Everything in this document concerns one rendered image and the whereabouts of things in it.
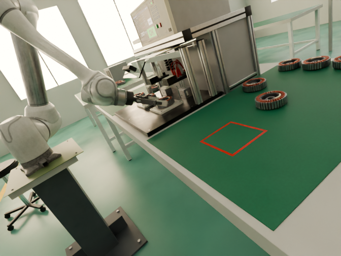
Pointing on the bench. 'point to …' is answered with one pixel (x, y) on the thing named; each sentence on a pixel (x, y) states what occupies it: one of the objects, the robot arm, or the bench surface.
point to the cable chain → (169, 64)
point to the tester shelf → (195, 31)
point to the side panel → (236, 53)
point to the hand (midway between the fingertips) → (161, 101)
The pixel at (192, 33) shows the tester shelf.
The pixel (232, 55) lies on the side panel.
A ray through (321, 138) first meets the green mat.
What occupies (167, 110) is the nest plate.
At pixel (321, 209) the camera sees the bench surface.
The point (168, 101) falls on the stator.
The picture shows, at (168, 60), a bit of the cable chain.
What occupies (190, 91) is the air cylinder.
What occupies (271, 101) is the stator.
